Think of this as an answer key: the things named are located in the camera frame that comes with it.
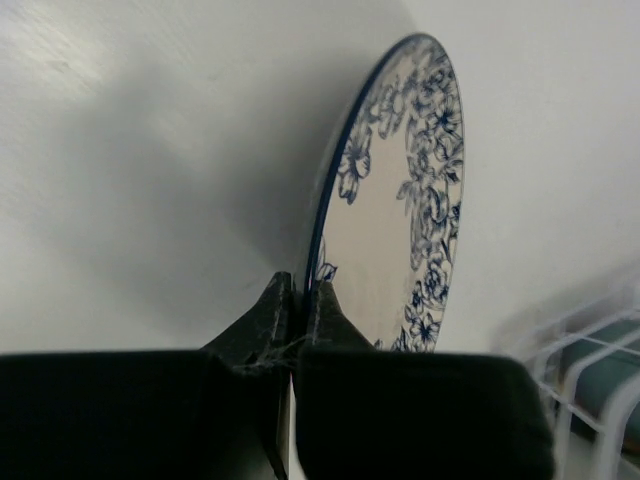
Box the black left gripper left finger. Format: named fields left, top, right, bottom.
left=1, top=272, right=291, bottom=479

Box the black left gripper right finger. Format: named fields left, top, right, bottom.
left=294, top=282, right=555, bottom=480

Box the blue floral white plate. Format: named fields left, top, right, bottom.
left=296, top=33, right=465, bottom=353

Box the teal glazed brown-rimmed plate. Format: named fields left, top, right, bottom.
left=544, top=315, right=639, bottom=444

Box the white wire dish rack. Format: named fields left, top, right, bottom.
left=491, top=268, right=639, bottom=479

